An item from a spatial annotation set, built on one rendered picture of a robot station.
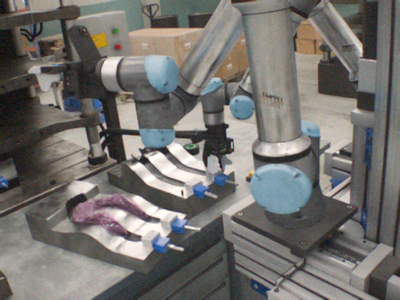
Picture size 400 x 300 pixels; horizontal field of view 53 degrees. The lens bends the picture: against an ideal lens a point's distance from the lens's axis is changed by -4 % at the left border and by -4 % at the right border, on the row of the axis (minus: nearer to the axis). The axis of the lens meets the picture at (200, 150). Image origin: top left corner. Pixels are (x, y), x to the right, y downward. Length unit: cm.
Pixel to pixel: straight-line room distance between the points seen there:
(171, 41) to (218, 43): 442
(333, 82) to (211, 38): 469
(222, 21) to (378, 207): 57
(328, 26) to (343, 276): 77
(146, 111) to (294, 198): 34
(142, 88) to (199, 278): 98
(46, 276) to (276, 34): 101
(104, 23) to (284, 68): 154
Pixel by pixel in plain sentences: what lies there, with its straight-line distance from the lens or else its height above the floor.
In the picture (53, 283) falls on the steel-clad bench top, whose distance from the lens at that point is 136.
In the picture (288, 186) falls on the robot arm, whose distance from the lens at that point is 79.
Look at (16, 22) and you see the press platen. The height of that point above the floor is 151.
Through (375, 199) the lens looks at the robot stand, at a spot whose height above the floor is 106.
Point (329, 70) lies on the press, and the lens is 553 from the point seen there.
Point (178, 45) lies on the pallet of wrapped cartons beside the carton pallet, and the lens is 530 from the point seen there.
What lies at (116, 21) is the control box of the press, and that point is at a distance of 222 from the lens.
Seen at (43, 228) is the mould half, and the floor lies 87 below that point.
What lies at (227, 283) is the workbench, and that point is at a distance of 181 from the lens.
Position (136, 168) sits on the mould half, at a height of 92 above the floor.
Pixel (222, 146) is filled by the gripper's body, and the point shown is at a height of 103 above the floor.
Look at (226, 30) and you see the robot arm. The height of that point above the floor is 149.
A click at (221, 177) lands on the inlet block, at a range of 153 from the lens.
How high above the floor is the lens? 160
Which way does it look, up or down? 23 degrees down
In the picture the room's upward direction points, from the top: 6 degrees counter-clockwise
